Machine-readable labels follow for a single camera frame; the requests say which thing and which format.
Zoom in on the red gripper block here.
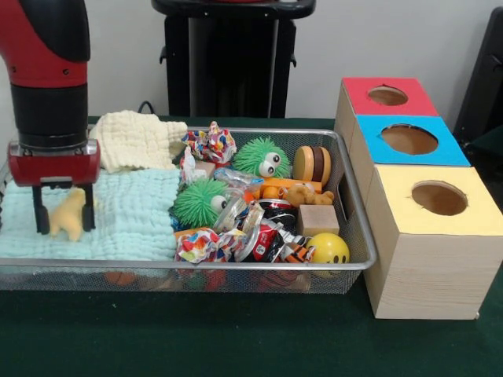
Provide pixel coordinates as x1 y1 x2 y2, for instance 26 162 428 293
7 140 102 236

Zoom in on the yellow plush duck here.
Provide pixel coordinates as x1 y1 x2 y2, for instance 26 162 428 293
49 188 87 240

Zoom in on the pale mint muslin cloth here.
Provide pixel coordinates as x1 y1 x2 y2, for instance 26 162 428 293
0 168 181 262

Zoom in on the cream muslin cloth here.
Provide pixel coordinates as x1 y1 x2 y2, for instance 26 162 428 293
89 109 189 174

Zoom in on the shallow clear mesh bin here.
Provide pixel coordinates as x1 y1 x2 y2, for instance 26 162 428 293
0 123 377 294

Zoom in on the wooden box with three holes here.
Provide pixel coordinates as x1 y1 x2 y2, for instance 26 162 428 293
336 76 503 320

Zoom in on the green spiky toy with eyes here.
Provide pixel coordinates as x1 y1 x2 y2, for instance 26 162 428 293
174 178 229 229
233 137 292 178

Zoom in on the colourful polka-dot wrapper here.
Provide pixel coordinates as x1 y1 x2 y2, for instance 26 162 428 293
174 229 248 264
181 120 237 163

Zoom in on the dark green table cloth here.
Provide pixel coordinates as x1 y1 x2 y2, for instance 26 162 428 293
0 115 503 377

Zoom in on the plain wooden cube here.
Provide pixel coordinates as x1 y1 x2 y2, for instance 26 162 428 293
297 203 341 238

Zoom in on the wooden toy hamburger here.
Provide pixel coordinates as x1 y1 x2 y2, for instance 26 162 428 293
294 145 332 184

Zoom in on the yellow smiley ball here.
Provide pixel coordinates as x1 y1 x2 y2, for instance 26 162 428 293
306 232 351 266

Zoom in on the dark green side-table cloth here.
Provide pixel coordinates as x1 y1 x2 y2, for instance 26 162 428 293
455 124 503 185

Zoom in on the black chair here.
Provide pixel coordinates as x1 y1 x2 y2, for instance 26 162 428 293
451 6 503 146

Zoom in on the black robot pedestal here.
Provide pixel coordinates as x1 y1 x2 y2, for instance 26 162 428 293
151 0 318 119

